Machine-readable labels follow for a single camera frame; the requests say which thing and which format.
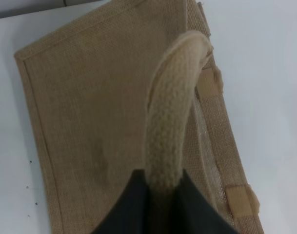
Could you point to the brown linen bag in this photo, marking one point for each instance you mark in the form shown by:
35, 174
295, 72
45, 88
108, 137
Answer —
86, 86

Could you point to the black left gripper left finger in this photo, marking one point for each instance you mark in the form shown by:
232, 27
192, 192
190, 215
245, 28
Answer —
129, 214

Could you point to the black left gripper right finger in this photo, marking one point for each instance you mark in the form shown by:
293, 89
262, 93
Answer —
190, 212

